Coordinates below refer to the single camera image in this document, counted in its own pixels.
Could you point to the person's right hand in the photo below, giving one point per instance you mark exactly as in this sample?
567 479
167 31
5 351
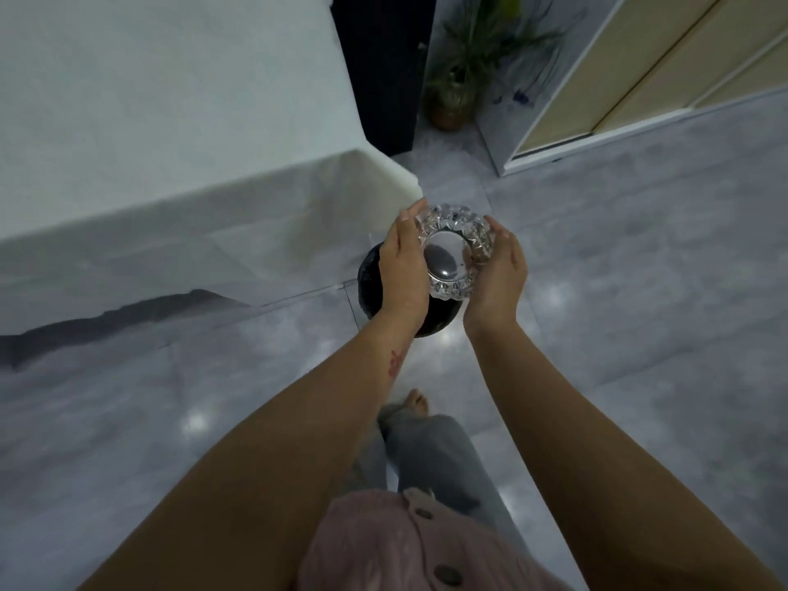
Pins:
502 280

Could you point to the person's left hand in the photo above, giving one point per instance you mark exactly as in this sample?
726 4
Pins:
400 270

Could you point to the person's left fingers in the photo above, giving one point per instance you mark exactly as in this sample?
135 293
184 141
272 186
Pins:
413 211

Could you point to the person's right fingers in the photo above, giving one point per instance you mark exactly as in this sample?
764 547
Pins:
500 232

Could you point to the clear cut glass ashtray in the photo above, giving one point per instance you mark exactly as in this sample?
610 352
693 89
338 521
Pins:
452 224

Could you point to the person's left forearm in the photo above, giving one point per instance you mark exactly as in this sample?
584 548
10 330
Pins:
289 461

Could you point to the person's right forearm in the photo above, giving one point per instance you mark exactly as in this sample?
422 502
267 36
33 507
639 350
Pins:
591 473

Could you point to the black round trash bin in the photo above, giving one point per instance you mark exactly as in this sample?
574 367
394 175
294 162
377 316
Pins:
369 283

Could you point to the dark door panel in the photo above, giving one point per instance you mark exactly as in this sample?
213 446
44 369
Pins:
381 67

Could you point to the green potted plant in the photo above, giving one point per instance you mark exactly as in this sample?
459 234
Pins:
471 49

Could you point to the person's bare foot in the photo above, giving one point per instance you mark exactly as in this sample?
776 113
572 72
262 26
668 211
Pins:
417 403

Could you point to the white framed wooden cabinet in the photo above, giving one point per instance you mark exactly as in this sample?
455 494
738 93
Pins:
640 67

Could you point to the grey jeans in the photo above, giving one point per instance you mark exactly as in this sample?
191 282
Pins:
437 455

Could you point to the white marble counter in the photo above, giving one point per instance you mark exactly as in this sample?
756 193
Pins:
154 147

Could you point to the pink knitted cardigan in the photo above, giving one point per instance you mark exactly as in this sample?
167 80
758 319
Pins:
381 547

